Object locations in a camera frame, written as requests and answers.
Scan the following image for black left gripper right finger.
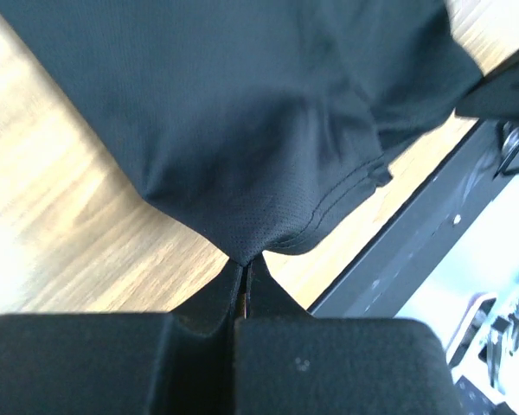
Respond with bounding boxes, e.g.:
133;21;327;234
235;256;463;414

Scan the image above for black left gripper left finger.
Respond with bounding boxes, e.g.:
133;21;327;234
0;262;242;414

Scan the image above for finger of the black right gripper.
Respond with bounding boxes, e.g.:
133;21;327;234
455;58;519;119

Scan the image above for black t shirt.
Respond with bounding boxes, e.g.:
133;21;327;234
0;1;482;265

